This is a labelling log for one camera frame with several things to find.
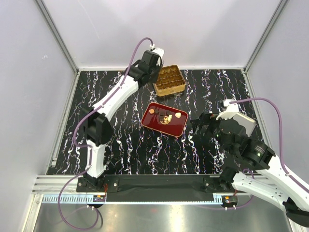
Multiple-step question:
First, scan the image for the red lacquer tray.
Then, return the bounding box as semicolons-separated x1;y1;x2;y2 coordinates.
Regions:
141;102;189;138

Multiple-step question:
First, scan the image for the purple cable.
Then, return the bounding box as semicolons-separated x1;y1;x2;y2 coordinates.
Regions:
57;37;155;230
229;97;309;191

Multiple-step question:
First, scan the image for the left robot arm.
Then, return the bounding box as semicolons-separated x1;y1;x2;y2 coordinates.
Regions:
73;48;165;191

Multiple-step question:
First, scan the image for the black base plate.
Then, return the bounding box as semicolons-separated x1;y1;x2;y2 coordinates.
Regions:
76;174;235;203

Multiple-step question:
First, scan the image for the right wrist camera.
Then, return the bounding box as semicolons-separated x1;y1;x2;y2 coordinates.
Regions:
216;99;239;120

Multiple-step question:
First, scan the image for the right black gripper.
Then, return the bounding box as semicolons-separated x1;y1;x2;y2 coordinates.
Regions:
189;111;233;155

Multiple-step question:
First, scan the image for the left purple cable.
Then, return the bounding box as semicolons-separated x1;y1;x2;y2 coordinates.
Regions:
57;37;155;230

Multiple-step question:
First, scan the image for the gold chocolate tin box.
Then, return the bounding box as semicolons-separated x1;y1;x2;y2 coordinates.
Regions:
153;65;186;97

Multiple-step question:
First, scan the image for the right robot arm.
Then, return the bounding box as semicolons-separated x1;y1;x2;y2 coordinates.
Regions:
190;113;309;227

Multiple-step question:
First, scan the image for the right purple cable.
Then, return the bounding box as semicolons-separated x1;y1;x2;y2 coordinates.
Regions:
229;97;309;191

